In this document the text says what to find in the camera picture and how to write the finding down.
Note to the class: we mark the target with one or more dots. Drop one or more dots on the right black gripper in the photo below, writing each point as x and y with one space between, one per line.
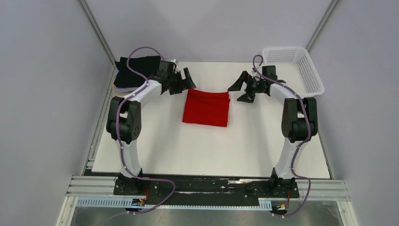
247 97

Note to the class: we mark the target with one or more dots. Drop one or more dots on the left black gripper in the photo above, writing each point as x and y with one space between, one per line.
187 84

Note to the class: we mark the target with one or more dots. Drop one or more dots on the red t shirt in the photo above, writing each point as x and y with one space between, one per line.
206 108

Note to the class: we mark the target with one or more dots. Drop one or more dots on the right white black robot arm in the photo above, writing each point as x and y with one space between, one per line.
298 125

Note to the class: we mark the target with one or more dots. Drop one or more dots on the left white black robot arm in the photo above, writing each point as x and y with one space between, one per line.
124 122

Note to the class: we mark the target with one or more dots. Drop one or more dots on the folded black t shirt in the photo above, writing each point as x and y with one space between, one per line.
126 78

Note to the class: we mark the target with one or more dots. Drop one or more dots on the white plastic basket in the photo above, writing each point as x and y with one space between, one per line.
295 66

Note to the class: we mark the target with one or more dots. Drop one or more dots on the folded lavender t shirt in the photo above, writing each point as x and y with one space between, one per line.
124 90

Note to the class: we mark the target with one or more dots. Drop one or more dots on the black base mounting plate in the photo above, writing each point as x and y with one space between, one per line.
200 190

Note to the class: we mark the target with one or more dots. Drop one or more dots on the white slotted cable duct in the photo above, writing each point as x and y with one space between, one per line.
132 203

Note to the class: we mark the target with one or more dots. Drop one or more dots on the aluminium frame rail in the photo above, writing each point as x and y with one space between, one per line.
96 186

